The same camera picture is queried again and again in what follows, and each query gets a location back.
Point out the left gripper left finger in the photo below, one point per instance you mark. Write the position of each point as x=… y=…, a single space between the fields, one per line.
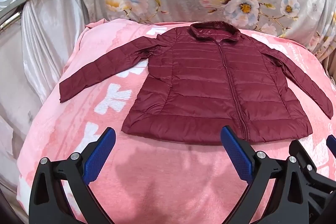
x=48 y=202

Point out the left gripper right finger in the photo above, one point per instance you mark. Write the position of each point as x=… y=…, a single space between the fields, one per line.
x=287 y=203

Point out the maroon quilted down jacket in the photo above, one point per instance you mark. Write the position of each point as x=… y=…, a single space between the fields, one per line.
x=203 y=77

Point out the silver satin curtain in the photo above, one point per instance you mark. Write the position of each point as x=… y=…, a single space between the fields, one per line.
x=37 y=39

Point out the pink fleece blanket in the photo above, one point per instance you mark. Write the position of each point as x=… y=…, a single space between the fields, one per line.
x=144 y=180

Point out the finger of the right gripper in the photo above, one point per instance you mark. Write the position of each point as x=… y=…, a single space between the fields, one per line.
x=331 y=144
x=297 y=150

